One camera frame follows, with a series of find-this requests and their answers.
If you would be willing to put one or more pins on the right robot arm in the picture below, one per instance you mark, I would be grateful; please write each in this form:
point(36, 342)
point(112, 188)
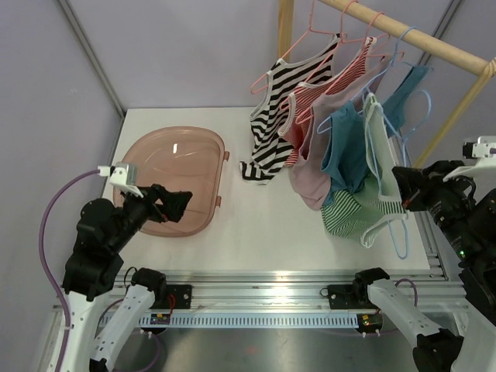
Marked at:
point(446, 191)

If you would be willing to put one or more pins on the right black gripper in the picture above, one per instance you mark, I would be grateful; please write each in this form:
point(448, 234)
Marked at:
point(416, 184)

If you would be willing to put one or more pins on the red striped tank top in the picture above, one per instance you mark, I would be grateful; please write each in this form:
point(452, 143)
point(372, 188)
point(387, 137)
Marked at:
point(296, 125)

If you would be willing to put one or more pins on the pink hanger of black top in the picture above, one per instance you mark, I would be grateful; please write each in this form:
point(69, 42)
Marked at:
point(285, 22)

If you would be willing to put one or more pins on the pink plastic basin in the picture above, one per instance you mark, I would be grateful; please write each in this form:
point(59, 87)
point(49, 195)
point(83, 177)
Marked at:
point(181, 158)

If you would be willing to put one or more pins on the white slotted cable duct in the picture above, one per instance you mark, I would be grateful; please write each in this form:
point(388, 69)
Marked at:
point(212, 320)

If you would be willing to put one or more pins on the aluminium rail frame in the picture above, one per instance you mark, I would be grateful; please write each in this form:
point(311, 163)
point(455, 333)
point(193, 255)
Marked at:
point(238, 266)

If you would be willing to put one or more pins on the green striped tank top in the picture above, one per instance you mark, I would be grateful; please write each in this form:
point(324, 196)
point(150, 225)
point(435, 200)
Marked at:
point(350, 215)

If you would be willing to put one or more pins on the wooden clothes rack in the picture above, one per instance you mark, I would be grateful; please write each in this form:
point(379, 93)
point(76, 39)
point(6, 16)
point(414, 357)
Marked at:
point(484, 70)

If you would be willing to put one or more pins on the black white striped tank top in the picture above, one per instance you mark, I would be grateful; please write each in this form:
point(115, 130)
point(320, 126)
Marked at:
point(270, 151)

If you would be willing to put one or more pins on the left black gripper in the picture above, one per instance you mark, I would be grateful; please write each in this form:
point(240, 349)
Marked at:
point(173, 202)

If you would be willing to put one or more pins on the mauve tank top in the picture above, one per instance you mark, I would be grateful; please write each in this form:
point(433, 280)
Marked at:
point(306, 176)

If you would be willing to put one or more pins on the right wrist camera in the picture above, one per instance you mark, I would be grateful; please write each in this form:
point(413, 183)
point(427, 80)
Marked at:
point(483, 151)

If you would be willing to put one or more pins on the blue hanger of green top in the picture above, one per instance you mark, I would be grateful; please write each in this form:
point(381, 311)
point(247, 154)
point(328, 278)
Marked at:
point(385, 143)

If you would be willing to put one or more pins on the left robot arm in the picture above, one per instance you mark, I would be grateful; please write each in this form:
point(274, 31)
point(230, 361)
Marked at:
point(102, 232)

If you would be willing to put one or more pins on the teal tank top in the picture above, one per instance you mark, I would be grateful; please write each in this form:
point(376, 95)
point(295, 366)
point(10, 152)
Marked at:
point(344, 159)

